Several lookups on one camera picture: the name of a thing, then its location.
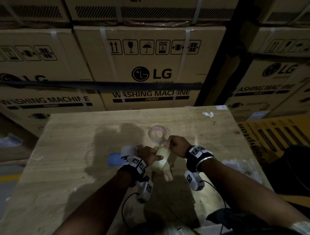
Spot person's left forearm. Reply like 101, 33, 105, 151
52, 170, 132, 235

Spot pale shirt sleeve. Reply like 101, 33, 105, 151
290, 221, 310, 235

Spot person's right forearm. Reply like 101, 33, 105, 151
201, 158, 310, 235

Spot yellow black printed carton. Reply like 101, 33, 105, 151
237, 114, 310, 165

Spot black left wrist strap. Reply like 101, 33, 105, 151
117, 156, 147, 188

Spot person's left hand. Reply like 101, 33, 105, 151
137, 146, 165, 168

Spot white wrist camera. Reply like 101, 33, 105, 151
184, 170, 205, 192
135, 176, 154, 204

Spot plain brown cardboard box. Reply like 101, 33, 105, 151
0, 114, 39, 163

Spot clear tape roll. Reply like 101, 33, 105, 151
155, 143, 173, 174

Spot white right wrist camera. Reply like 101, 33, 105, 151
184, 170, 205, 192

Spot white shipping label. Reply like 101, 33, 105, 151
247, 111, 271, 121

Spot dark metal rack upright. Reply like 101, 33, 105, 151
193, 0, 257, 107

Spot black left camera cable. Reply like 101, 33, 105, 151
121, 192, 140, 230

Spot black wrist strap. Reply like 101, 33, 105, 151
185, 145, 215, 173
117, 156, 147, 188

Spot black camera cable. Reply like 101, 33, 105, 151
121, 192, 140, 230
203, 180, 227, 211

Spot blue tape dispenser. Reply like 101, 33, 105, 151
108, 145, 140, 166

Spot clear plastic document pouch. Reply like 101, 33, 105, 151
0, 132, 24, 148

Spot black right camera cable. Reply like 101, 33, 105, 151
203, 180, 227, 211

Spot silver bracelet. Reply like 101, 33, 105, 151
196, 157, 216, 171

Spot person's right hand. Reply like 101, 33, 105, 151
166, 135, 193, 159

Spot black right wrist strap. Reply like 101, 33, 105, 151
185, 145, 215, 173

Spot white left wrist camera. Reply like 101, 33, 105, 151
135, 176, 154, 204

